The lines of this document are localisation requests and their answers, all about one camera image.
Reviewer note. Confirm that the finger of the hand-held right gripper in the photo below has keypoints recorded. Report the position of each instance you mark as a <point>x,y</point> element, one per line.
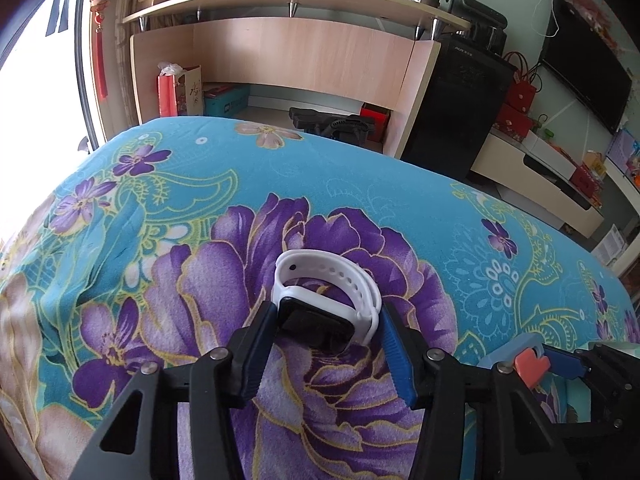
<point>565,364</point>

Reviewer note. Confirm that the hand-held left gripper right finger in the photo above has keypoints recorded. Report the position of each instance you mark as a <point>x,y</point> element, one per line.
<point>400,365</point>

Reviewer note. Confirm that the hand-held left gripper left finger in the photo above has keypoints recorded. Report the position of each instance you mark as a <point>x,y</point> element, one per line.
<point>257,355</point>

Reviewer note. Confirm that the white smartwatch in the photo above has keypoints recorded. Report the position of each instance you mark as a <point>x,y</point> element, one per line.
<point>310,320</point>

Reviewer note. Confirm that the white printed carton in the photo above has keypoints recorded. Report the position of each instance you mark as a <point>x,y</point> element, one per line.
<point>609,244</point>

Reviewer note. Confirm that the white desk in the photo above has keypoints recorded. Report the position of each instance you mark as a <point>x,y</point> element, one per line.
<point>625,195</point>

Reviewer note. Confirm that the flat red box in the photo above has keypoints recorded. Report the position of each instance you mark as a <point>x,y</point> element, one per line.
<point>586,181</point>

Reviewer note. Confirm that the cream television stand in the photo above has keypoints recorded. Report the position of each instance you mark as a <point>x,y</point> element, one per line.
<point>505,170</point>

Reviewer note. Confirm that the yellow box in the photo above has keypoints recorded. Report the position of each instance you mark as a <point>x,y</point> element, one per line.
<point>593,161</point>

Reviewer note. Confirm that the flat white box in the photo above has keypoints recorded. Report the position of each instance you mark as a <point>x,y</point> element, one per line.
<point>550,155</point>

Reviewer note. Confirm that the black folded tool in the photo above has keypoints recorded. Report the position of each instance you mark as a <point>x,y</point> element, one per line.
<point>330,124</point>

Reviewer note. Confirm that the small red box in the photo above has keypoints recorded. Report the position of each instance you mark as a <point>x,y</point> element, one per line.
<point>375,120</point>

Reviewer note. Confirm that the red gift box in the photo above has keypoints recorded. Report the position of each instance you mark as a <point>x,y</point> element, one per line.
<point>512,122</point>

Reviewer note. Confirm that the teal storage box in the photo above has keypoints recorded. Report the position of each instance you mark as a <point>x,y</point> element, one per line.
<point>225,101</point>

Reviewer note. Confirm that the black water dispenser cabinet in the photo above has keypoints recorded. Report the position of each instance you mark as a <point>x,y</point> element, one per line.
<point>450,110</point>

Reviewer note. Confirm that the beige paper bag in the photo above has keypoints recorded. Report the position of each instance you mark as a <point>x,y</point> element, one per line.
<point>192,91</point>

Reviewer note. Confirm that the small red gift bag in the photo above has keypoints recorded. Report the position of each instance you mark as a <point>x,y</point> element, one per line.
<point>167,92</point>

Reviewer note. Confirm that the wooden shelf unit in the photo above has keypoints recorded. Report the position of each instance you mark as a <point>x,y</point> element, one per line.
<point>300,50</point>

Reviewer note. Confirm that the red hanging ornament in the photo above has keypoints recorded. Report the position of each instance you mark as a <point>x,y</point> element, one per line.
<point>101,35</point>

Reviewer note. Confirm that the wall television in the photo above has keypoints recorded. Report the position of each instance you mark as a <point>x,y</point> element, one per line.
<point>585,70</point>

